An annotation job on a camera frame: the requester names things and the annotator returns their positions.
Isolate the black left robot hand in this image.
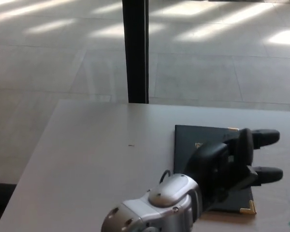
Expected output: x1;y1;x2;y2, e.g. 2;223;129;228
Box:
185;128;284;213

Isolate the dark diary with gold corners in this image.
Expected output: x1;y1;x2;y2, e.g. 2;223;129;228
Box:
173;124;257;215

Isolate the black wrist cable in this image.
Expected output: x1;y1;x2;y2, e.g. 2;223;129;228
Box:
159;170;174;185

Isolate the black vertical window frame post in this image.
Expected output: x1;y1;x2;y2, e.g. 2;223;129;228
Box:
122;0;150;104

